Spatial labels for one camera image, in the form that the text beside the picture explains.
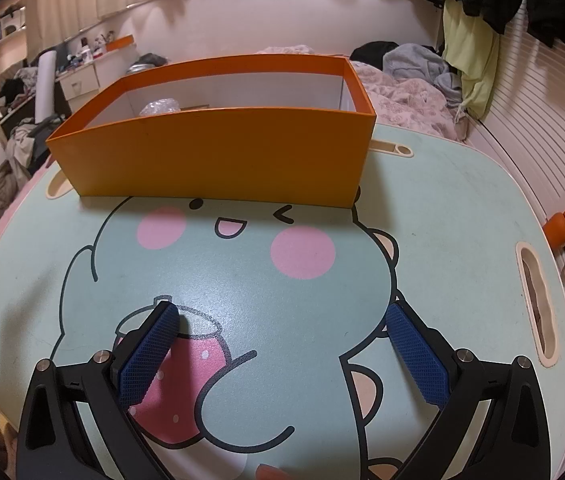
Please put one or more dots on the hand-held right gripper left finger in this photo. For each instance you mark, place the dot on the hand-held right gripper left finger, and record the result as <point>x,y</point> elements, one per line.
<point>147,355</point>

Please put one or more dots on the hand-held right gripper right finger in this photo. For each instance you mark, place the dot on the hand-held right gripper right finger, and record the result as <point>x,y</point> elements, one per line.
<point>417,355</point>

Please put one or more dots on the large orange cardboard box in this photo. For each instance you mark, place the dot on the large orange cardboard box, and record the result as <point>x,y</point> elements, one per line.
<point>212,160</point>

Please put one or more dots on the orange bottle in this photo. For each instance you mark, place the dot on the orange bottle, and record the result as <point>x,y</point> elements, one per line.
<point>557,230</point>

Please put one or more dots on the pile of light clothes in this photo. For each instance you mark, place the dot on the pile of light clothes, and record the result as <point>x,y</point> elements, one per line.
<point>22,145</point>

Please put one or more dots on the pink floral blanket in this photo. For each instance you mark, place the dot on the pink floral blanket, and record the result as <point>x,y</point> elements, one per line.
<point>402,105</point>

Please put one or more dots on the white louvred closet door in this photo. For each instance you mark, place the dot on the white louvred closet door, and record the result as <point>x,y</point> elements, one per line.
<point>537,110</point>

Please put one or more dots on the white drawer cabinet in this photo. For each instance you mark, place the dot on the white drawer cabinet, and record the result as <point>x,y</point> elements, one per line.
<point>80,82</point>

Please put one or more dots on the white foam roll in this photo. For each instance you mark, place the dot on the white foam roll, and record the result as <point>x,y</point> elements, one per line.
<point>46,85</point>

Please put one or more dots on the grey striped clothing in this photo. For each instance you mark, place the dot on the grey striped clothing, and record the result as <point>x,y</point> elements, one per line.
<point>147,62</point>

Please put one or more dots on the grey crumpled clothes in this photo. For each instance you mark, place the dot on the grey crumpled clothes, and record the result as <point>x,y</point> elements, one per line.
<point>412,62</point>

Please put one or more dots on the yellow-green hanging garment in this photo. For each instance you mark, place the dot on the yellow-green hanging garment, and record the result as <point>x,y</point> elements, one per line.
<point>477,60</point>

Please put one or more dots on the black crumpled cloth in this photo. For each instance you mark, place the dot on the black crumpled cloth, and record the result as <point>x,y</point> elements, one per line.
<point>370,51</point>

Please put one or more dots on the small orange box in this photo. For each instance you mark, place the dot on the small orange box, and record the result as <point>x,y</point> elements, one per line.
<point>121,43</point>

